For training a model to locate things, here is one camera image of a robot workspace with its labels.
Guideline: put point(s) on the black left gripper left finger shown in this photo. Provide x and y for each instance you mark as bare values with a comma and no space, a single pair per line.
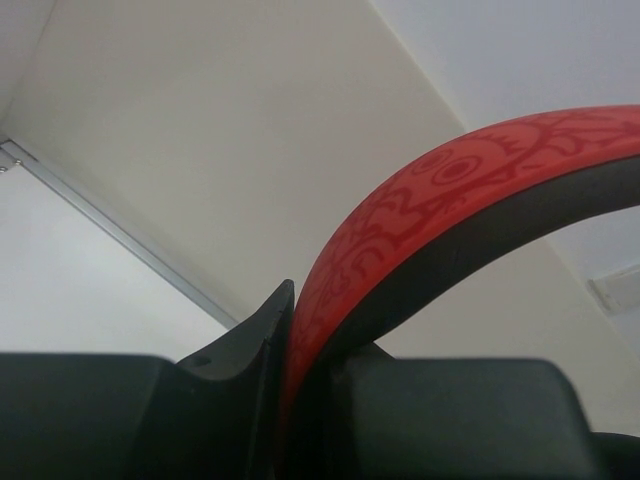
211,415

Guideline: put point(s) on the aluminium table edge rail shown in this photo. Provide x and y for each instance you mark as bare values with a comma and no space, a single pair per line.
119,230

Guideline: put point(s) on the red black headphones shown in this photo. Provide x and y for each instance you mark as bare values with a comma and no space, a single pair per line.
449,213

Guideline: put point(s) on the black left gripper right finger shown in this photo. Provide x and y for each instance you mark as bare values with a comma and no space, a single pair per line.
375,417

